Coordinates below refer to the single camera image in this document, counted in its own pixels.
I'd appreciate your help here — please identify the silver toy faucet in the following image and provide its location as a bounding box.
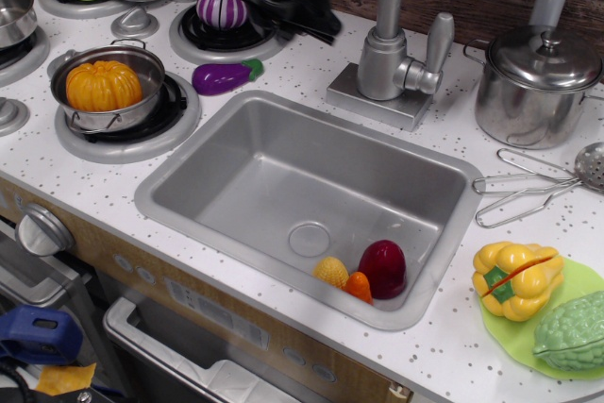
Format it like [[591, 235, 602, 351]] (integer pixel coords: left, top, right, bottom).
[[326, 0, 455, 131]]

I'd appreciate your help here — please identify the back right stove burner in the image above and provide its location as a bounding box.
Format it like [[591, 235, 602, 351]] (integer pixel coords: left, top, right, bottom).
[[169, 6, 293, 65]]

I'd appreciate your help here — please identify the stove burner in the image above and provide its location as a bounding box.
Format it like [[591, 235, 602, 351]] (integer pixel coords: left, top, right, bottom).
[[169, 6, 293, 65], [54, 73, 201, 164], [1, 26, 50, 87], [38, 0, 134, 20]]

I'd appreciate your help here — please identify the purple white toy onion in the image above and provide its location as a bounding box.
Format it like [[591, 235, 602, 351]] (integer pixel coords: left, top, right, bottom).
[[195, 0, 248, 30]]

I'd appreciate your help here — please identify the purple toy eggplant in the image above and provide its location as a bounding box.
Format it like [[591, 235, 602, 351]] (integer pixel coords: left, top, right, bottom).
[[192, 59, 264, 96]]

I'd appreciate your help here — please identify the grey stove knob centre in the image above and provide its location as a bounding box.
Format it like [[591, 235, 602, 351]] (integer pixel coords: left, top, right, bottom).
[[110, 7, 159, 40]]

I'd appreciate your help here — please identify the front stove burner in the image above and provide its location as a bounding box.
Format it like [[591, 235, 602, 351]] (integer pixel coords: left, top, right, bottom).
[[54, 73, 201, 164]]

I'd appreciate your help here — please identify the silver sink basin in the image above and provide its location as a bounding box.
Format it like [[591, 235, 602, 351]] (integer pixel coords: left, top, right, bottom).
[[135, 91, 480, 331]]

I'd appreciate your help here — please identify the orange toy pumpkin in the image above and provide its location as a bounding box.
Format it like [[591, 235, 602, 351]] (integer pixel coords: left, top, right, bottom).
[[65, 60, 143, 112]]

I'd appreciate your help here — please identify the back left stove burner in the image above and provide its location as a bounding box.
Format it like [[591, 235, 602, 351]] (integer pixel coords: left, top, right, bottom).
[[38, 0, 134, 20]]

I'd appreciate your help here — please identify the large steel pot with lid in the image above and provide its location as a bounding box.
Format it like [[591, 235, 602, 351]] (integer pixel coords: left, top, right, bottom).
[[462, 25, 603, 149]]

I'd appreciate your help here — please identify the small steel pot left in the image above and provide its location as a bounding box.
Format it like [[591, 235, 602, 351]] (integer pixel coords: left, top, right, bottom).
[[0, 0, 37, 49]]

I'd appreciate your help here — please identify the yellow toy corn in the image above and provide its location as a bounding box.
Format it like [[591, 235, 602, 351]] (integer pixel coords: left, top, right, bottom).
[[312, 257, 349, 290]]

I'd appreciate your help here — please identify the far left stove burner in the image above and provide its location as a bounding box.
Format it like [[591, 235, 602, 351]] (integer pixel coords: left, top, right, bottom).
[[1, 26, 50, 87]]

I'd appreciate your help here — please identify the dark red toy fruit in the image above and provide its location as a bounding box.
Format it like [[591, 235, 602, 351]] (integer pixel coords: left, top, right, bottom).
[[358, 240, 407, 300]]

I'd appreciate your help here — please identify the orange toy carrot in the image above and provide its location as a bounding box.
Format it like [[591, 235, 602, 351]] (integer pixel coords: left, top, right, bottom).
[[344, 271, 373, 305]]

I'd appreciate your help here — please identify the grey stove knob left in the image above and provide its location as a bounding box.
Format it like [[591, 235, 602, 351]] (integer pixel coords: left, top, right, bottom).
[[0, 97, 29, 137]]

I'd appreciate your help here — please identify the steel slotted spoon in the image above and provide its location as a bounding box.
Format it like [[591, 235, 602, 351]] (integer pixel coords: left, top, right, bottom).
[[471, 142, 604, 196]]

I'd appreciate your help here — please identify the silver oven knob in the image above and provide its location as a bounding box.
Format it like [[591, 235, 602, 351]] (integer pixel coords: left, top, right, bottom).
[[14, 203, 76, 257]]

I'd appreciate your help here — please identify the yellow toy bell pepper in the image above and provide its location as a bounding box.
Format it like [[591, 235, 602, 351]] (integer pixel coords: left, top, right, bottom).
[[472, 242, 565, 322]]

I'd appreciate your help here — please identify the silver dishwasher door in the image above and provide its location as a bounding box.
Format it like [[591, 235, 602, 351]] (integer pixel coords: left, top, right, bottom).
[[103, 297, 323, 402]]

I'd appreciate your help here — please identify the light green plate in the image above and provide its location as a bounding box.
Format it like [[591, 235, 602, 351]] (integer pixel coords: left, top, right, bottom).
[[480, 259, 603, 380]]

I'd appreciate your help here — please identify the blue clamp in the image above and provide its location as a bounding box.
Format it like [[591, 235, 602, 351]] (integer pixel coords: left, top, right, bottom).
[[1, 305, 84, 365]]

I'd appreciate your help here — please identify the green toy bitter gourd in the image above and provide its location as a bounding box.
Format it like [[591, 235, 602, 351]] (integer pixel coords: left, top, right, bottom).
[[532, 291, 603, 372]]

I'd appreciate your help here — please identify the yellow tape piece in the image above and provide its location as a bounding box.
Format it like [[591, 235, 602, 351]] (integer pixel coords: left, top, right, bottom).
[[35, 363, 96, 396]]

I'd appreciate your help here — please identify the steel pan with handles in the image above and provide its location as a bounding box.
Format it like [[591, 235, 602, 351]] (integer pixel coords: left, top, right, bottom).
[[48, 39, 166, 134]]

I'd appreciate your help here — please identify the wire handled utensil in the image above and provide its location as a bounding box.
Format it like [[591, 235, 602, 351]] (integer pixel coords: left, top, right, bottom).
[[472, 148, 579, 228]]

